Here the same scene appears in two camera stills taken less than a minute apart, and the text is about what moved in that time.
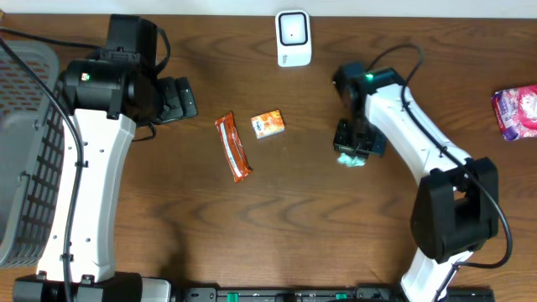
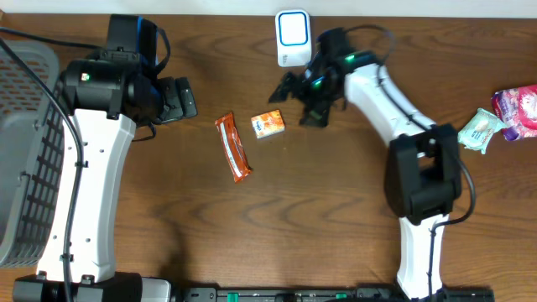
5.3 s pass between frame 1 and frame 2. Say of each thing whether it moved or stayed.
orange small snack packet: stayed
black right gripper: moved
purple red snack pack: stayed
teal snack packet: moved
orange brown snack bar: stayed
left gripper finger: stayed
